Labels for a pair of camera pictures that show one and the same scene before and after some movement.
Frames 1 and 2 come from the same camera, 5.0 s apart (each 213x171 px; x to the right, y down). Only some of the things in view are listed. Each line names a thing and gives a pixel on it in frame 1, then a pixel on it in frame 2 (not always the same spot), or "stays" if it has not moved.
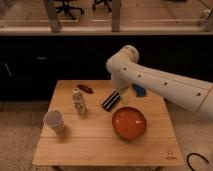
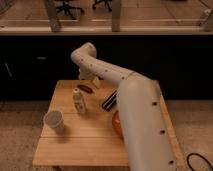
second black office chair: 107,2 stays
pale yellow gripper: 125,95 → 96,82
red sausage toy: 85,88 stays
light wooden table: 87,124 stays
